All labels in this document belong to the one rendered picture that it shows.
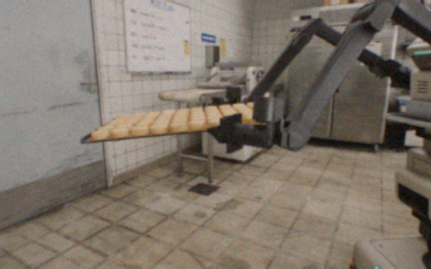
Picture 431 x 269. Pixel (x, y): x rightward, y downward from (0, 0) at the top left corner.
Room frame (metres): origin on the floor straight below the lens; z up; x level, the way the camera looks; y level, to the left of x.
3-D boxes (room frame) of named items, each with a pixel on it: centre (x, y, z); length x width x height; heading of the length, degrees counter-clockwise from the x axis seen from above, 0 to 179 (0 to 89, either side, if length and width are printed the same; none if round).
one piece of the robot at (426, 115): (1.04, -0.79, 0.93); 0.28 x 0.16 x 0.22; 5
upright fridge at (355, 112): (4.43, -1.89, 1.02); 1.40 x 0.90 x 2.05; 60
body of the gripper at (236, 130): (0.72, -0.06, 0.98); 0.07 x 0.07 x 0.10; 49
